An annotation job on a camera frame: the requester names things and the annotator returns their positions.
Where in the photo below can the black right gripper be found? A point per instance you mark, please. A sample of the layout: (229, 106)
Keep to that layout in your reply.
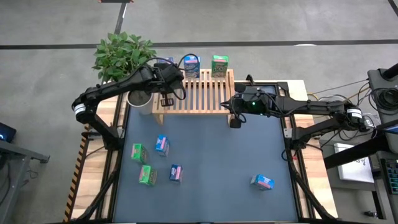
(258, 104)

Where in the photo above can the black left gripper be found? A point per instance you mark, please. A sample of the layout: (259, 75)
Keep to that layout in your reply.
(160, 82)

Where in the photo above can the green Apple Jacks cereal box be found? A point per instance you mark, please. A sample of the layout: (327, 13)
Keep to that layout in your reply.
(219, 67)
(138, 152)
(146, 174)

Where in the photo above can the blue Rice Krispies cereal box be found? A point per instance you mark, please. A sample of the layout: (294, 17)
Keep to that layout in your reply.
(262, 182)
(191, 70)
(161, 144)

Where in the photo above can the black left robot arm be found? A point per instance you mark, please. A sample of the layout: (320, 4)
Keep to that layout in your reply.
(109, 88)

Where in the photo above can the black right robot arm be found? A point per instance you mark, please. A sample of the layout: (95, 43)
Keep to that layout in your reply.
(311, 107)

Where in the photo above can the slatted wooden shelf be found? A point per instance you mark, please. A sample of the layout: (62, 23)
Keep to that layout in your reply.
(202, 99)

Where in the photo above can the white plant pot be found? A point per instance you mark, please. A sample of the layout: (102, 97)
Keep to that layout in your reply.
(146, 109)

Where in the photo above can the green leafy plant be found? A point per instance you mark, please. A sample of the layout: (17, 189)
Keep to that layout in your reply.
(119, 57)

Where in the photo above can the black diagonal stand bar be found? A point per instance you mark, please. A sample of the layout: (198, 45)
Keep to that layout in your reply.
(357, 152)

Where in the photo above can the white flat box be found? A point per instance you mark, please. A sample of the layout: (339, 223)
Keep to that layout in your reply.
(351, 171)

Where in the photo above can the yellow black hazard tape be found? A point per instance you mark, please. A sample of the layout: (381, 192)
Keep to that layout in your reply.
(76, 174)

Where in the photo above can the grey equipment stand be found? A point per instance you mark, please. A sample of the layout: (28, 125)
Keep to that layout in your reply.
(377, 77)

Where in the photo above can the keyboard with blue keys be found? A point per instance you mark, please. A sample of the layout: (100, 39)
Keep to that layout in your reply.
(392, 177)

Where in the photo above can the black device with blue light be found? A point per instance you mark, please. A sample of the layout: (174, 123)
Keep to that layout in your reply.
(7, 132)

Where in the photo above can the grey metal desk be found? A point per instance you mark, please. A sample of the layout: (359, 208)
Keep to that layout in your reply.
(12, 155)

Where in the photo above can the small black bracket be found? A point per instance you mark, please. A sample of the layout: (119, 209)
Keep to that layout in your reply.
(249, 79)

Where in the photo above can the black metal table frame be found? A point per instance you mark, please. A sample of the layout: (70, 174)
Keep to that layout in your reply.
(283, 86)

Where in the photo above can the white frame bracket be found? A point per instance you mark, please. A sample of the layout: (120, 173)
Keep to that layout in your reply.
(287, 133)

